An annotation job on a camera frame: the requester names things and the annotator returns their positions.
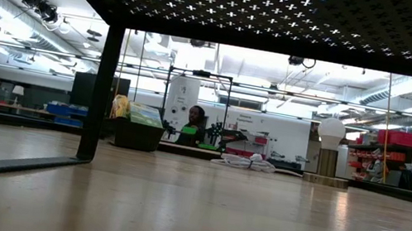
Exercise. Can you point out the black background frame rig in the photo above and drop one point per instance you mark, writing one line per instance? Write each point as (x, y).
(201, 73)

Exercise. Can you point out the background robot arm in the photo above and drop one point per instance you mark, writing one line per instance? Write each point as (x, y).
(227, 136)

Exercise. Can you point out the bulb lamp on wooden base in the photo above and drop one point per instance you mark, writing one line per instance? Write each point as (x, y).
(331, 132)

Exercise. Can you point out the white pillar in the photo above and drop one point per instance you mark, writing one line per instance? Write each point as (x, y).
(183, 95)

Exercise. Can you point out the yellow crayon box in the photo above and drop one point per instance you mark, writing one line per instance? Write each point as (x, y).
(120, 107)

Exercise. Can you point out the black desk tray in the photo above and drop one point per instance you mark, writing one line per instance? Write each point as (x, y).
(131, 136)

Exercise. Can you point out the blue background bins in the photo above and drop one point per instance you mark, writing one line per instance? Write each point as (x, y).
(64, 110)

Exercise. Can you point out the red storage bin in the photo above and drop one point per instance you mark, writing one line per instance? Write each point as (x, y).
(401, 139)

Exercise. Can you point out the dark storage shelf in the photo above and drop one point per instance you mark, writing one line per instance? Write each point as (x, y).
(393, 148)

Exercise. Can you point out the black perforated metal stand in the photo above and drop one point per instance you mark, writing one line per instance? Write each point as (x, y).
(244, 40)

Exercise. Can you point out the person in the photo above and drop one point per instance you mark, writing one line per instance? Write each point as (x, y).
(196, 116)

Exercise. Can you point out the black background monitor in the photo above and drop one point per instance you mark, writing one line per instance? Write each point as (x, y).
(82, 88)

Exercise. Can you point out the black ceiling light cluster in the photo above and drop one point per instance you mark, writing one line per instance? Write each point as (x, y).
(45, 11)

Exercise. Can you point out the black aluminium table frame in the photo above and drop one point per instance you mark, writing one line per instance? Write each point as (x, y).
(386, 191)

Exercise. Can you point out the pale green landscape box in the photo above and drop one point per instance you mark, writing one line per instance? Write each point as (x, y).
(145, 115)

